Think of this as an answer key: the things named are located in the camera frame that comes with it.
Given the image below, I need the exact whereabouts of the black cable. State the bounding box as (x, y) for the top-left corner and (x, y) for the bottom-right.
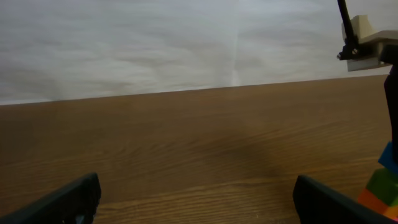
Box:
(336, 0), (361, 61)

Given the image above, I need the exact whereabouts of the blue cube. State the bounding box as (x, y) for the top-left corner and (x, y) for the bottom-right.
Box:
(377, 141), (398, 175)

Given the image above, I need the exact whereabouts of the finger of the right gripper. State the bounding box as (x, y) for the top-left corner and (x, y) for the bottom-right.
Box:
(383, 63), (398, 162)

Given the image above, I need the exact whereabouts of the orange cube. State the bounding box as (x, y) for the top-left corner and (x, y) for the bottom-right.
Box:
(356, 187), (398, 220)

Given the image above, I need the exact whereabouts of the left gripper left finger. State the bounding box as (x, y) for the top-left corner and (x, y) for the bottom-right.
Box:
(0, 172), (102, 224)

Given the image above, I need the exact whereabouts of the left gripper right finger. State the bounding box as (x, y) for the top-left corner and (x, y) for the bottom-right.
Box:
(292, 174), (398, 224)

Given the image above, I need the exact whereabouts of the green cube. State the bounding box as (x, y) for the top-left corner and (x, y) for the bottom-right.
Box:
(365, 167), (398, 208)

